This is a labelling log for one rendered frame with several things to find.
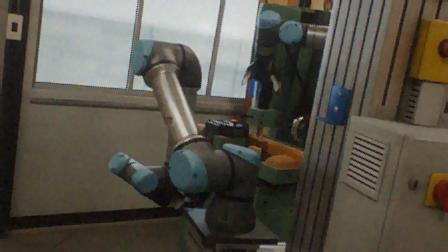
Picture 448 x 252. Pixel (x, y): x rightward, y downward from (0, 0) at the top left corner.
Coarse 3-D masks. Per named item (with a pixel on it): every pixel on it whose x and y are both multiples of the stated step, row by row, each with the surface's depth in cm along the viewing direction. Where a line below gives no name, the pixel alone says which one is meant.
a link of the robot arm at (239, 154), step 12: (228, 144) 156; (228, 156) 149; (240, 156) 150; (252, 156) 151; (240, 168) 150; (252, 168) 152; (240, 180) 150; (252, 180) 153; (228, 192) 152; (240, 192) 152; (252, 192) 154
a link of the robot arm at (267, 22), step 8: (264, 16) 184; (272, 16) 185; (264, 24) 184; (272, 24) 184; (280, 24) 185; (264, 32) 186; (272, 32) 186; (256, 40) 192; (264, 40) 189; (272, 40) 189
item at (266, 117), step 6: (252, 108) 228; (258, 108) 231; (252, 114) 227; (258, 114) 224; (264, 114) 226; (270, 114) 228; (276, 114) 231; (246, 120) 230; (252, 120) 227; (258, 120) 225; (264, 120) 227; (270, 120) 229; (258, 126) 225; (264, 126) 228; (270, 126) 230; (276, 126) 232
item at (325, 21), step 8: (328, 16) 226; (328, 24) 227; (320, 56) 229; (312, 72) 232; (312, 80) 232; (312, 88) 232; (304, 112) 235; (272, 128) 250; (272, 136) 250; (280, 136) 246; (288, 136) 242; (296, 144) 239; (304, 144) 236
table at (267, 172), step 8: (264, 160) 211; (264, 168) 205; (272, 168) 202; (280, 168) 202; (288, 168) 204; (296, 168) 207; (264, 176) 205; (272, 176) 202; (280, 176) 202; (288, 176) 205; (296, 176) 208
